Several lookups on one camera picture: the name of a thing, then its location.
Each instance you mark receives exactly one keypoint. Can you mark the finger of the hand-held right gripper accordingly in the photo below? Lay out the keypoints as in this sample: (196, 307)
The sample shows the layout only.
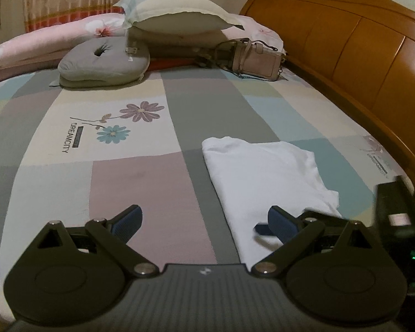
(262, 230)

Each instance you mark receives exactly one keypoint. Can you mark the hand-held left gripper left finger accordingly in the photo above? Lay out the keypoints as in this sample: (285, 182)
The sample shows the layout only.
(128, 224)

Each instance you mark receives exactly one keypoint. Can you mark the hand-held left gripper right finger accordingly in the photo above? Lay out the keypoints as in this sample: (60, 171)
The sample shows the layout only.
(283, 223)

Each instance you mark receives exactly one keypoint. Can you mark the white bear print sweatshirt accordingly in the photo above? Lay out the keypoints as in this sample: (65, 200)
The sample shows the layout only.
(262, 179)

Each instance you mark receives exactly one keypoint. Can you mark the pink leather handbag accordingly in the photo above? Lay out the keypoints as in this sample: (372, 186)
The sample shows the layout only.
(259, 64)

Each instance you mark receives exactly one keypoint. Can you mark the grey donut pillow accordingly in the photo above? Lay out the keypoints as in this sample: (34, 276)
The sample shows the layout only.
(103, 64)

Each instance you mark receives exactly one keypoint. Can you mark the wooden headboard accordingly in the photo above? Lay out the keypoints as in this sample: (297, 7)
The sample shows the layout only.
(349, 41)

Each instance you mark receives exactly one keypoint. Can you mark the orange cloth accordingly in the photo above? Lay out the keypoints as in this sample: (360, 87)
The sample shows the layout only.
(169, 64)

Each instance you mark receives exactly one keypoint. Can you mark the dark grey folded blanket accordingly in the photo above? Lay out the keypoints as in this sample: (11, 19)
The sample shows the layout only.
(179, 46)

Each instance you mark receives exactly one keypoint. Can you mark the pink floral pillow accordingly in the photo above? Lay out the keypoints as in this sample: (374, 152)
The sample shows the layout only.
(38, 41)

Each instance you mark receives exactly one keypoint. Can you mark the pale green pillow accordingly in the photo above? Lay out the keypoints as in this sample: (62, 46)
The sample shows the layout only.
(173, 10)

